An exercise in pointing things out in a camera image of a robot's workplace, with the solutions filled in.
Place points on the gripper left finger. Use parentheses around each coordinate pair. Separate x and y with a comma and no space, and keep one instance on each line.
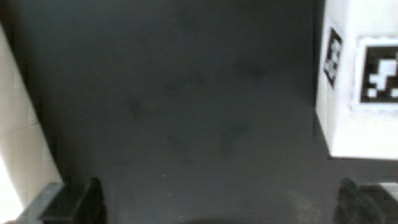
(66,205)

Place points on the white fence front wall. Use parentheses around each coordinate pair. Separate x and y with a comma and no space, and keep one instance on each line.
(27,165)

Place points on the white stool leg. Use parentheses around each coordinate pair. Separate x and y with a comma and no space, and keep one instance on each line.
(358,79)

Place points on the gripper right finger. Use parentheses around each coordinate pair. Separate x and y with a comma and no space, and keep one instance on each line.
(367,204)

